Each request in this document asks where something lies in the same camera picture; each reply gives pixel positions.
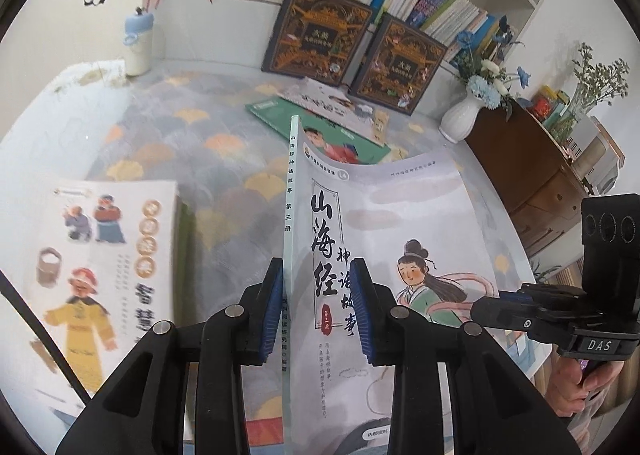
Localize white book black calligraphy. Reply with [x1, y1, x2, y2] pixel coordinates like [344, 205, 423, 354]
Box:
[277, 77, 388, 143]

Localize dark ornate hardcover book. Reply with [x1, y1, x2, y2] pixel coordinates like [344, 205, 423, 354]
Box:
[348, 12, 448, 116]
[261, 0, 377, 86]

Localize colourful jars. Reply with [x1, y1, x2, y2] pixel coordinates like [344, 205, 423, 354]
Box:
[527, 86, 571, 130]

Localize person's right forearm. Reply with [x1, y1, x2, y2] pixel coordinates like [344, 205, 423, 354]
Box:
[565, 402, 631, 455]

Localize person's right hand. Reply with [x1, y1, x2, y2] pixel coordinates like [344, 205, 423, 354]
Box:
[545, 354, 632, 418]

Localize white appliance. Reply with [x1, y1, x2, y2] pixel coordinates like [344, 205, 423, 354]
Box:
[565, 117, 626, 196]

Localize stack of sorted books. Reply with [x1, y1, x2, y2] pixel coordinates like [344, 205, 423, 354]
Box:
[27, 179, 196, 403]

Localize white bottle blue lid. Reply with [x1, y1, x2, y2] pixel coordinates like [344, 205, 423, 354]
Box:
[122, 7, 155, 77]

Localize white ribbed vase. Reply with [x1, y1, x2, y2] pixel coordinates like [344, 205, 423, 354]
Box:
[440, 87, 485, 144]

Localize brown wooden cabinet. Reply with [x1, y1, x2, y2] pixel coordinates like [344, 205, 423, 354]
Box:
[465, 100, 598, 261]

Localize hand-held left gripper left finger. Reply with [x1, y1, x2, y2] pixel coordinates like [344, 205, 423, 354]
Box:
[55, 257, 284, 455]

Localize pale yellow book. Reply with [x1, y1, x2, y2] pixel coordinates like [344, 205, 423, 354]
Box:
[369, 109, 390, 144]

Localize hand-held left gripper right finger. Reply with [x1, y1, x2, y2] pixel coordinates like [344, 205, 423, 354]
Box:
[348, 257, 583, 455]

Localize white book green-robed woman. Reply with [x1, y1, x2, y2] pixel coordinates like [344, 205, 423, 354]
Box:
[282, 115, 543, 455]

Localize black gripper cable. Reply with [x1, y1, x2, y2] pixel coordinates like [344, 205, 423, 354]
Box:
[0, 269, 93, 407]

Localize teal book boy in red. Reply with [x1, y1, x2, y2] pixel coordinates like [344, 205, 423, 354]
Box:
[245, 96, 392, 166]

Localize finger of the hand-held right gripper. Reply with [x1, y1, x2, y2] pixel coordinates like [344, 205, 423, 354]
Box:
[470, 295, 547, 336]
[517, 284, 584, 309]

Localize glass vase with dried sprigs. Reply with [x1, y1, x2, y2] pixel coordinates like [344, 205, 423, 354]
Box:
[562, 42, 631, 136]

